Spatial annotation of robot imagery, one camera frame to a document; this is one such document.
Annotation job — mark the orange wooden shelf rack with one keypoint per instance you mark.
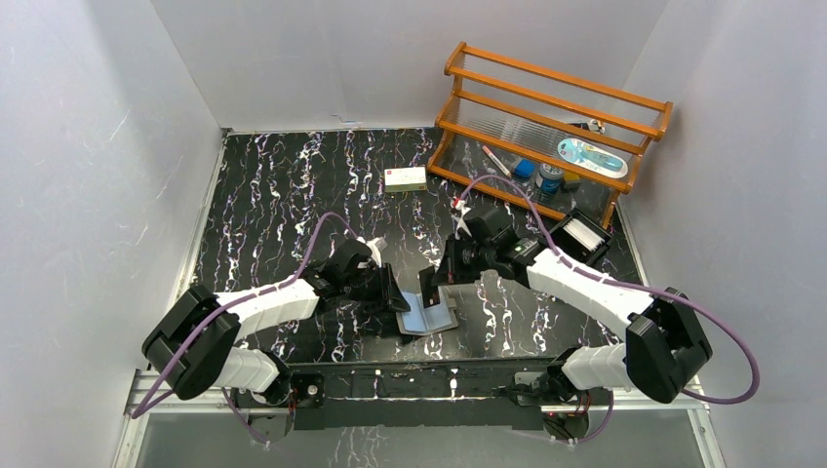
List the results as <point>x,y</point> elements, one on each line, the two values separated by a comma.
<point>521,110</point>

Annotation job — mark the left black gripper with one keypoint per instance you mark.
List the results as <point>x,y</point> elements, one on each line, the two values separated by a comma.
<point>385,285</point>

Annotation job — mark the grey card holder wallet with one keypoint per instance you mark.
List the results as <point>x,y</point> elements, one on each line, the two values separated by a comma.
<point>421,320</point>

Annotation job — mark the yellow black small block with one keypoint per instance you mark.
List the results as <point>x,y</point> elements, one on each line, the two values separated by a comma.
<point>571,182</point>

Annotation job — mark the blister pack blue tool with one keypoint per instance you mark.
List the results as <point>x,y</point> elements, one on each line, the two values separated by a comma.
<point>592,158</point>

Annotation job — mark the dark credit card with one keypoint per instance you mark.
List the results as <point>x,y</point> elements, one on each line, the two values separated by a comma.
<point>429,291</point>

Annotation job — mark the blue small block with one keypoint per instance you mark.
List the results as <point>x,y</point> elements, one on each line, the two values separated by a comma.
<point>523,169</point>

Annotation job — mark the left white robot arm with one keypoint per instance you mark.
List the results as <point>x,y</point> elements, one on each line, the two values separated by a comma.
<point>196,344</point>

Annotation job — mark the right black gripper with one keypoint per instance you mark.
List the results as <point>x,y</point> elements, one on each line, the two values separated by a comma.
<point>451,270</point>

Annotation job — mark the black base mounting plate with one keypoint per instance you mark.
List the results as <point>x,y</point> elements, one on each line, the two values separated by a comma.
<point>446,393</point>

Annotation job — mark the white small cardboard box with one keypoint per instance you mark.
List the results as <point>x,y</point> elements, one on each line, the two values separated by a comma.
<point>398,180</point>

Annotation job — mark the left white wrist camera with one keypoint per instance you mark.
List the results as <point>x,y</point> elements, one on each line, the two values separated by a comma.
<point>376,246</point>

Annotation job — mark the black card tray box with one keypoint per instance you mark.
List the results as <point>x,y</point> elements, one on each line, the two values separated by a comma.
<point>581,236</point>

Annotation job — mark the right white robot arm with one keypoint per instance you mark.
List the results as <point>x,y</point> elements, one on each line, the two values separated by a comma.
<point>662,345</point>

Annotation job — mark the white marker pen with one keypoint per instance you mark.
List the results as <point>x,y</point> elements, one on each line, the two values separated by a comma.
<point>498,162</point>

